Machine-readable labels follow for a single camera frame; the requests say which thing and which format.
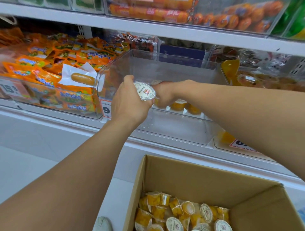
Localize person's left hand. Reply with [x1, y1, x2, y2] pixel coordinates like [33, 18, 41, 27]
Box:
[111, 75, 154, 127]

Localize person's right hand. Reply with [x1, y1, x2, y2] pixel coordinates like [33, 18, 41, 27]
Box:
[152, 80, 192, 109]

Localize cluster of white-lid jelly cups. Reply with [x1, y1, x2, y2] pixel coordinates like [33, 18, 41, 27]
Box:
[151, 80, 203, 115]

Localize yellow jelly cup white lid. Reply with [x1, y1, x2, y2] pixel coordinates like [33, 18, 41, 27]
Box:
[133, 82, 157, 102]

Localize brown cardboard box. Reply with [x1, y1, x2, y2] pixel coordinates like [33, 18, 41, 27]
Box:
[123, 155, 305, 231]

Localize pile of yellow jelly cups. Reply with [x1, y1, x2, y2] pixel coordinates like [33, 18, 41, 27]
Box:
[134, 191, 233, 231]

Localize person's left forearm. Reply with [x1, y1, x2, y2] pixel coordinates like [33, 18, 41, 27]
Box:
[0, 119, 135, 231]

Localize person's right forearm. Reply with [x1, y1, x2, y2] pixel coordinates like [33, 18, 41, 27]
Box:
[183, 80, 305, 181]

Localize person's white shoe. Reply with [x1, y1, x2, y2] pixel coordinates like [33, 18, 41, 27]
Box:
[93, 216, 114, 231]

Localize orange white price tag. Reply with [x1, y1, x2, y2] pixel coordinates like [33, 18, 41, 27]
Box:
[229, 139, 257, 152]
[99, 97, 112, 121]
[0, 80, 30, 99]

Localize dark blue card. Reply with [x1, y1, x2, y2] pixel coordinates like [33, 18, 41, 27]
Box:
[159, 44, 207, 68]

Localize white sausage packet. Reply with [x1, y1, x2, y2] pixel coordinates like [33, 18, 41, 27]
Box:
[58, 62, 105, 92]

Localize pile of red snack packets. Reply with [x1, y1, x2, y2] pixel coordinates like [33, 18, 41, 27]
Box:
[114, 33, 155, 52]

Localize pile of brown sachets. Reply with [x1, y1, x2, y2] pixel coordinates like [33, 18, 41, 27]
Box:
[211, 46, 270, 67]

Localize pile of orange snack packets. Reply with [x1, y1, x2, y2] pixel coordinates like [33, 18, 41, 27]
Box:
[0, 27, 130, 114]

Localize pile of silver foil packets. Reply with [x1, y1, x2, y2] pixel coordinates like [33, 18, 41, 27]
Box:
[269, 53, 305, 72]

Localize green sausage packet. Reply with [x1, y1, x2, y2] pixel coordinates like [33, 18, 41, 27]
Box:
[271, 0, 305, 40]

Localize white wire mesh panel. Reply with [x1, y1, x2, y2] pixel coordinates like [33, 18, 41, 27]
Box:
[286, 56, 305, 76]

